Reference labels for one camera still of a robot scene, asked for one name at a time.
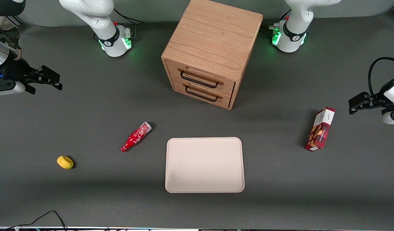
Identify wooden drawer cabinet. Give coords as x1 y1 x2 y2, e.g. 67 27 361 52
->
161 0 264 110

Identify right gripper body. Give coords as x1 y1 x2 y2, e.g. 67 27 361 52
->
0 58 34 94

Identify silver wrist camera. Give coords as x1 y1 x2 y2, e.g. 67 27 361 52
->
0 81 26 98
382 108 394 125

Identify beige plastic tray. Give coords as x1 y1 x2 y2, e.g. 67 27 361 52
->
165 137 245 193

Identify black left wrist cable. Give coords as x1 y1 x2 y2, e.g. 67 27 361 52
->
368 57 394 97

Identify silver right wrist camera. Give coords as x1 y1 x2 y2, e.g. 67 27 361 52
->
0 81 26 98

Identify red snack box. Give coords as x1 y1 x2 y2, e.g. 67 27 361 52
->
305 107 336 152

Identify black arm base cable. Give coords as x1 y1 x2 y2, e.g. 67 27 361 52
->
260 23 281 36
113 8 146 25

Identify black left arm base cable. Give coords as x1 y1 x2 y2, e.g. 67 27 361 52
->
260 23 281 36

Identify black right arm base cable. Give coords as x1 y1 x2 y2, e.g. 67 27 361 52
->
113 8 146 25

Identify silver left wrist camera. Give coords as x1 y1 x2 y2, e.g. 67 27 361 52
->
382 108 394 125

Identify thin black floor cable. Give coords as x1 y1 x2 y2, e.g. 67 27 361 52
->
0 210 68 231

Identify wide black drawer handle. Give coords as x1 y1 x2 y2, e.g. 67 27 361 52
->
180 71 219 89

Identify yellow lemon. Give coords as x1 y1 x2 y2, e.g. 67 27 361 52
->
57 156 74 170

